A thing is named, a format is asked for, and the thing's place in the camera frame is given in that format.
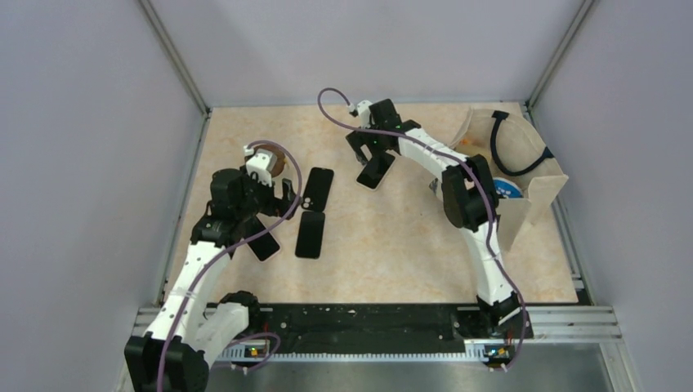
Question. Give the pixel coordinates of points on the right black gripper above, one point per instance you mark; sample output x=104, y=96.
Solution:
x=357, y=138

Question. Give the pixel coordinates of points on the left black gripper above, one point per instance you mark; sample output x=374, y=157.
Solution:
x=278, y=207

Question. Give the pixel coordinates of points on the pink cased phone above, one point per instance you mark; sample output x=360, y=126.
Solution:
x=375, y=170

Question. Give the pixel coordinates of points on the black phone case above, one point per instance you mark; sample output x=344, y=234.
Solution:
x=318, y=186

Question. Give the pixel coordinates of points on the black smartphone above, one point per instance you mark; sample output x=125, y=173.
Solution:
x=310, y=235

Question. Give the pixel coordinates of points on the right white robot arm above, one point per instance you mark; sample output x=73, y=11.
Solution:
x=468, y=195

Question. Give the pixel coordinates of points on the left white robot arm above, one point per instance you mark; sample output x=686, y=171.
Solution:
x=178, y=349

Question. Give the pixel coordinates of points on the white cased phone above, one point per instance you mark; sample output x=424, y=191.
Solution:
x=263, y=247

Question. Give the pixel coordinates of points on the white cup brown lid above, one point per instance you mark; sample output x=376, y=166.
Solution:
x=278, y=158

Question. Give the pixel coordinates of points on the beige tote bag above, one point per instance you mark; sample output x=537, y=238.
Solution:
x=516, y=153

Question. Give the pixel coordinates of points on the blue white round tin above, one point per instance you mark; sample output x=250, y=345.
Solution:
x=507, y=189

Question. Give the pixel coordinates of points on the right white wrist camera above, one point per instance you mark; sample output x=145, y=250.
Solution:
x=361, y=111

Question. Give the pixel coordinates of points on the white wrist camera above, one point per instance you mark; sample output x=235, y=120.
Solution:
x=259, y=167
x=361, y=111

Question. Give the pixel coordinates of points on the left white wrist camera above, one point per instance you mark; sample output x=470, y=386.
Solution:
x=259, y=167

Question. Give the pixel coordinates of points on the grey slotted cable duct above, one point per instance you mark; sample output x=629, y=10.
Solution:
x=238, y=354

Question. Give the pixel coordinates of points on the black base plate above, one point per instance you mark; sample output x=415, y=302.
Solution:
x=371, y=328

